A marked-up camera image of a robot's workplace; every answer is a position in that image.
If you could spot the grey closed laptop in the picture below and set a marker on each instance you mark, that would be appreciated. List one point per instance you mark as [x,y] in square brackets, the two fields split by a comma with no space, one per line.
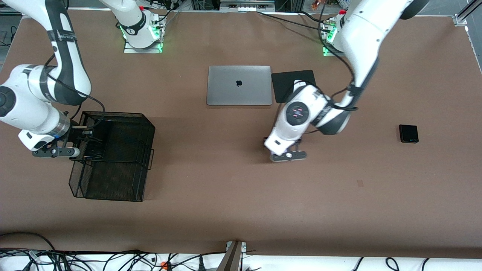
[239,84]

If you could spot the black mouse pad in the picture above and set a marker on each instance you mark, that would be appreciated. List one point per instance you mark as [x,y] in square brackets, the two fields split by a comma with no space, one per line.
[282,82]

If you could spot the grey metal camera post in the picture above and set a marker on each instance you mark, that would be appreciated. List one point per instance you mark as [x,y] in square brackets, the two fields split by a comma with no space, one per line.
[231,259]

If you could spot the grey power strip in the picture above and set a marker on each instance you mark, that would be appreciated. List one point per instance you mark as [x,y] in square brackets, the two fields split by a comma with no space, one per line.
[246,7]

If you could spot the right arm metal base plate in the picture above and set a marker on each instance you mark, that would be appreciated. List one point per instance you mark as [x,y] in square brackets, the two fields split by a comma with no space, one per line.
[130,50]

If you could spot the long black smartphone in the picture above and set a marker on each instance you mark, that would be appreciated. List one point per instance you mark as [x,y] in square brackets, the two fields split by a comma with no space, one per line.
[104,146]

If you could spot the copper orange object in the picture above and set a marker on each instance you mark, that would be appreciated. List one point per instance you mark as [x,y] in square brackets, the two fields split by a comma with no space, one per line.
[316,4]

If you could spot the black flip phone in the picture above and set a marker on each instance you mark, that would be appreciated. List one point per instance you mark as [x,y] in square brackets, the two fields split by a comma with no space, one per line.
[408,133]

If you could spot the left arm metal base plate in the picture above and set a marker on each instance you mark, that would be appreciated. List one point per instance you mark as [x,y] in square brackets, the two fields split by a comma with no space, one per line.
[329,54]

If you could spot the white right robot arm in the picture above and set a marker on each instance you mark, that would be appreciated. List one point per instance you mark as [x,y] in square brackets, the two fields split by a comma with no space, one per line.
[22,105]

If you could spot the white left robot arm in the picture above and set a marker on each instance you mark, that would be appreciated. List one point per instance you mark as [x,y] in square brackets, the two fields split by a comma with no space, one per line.
[361,30]

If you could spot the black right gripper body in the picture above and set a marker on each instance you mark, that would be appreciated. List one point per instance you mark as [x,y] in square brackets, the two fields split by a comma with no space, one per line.
[74,134]

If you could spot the aluminium frame profile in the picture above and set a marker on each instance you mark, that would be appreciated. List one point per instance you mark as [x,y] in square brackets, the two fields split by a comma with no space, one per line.
[461,19]

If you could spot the black mesh two-tier tray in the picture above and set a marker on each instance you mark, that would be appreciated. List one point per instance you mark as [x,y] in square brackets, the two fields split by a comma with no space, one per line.
[124,180]

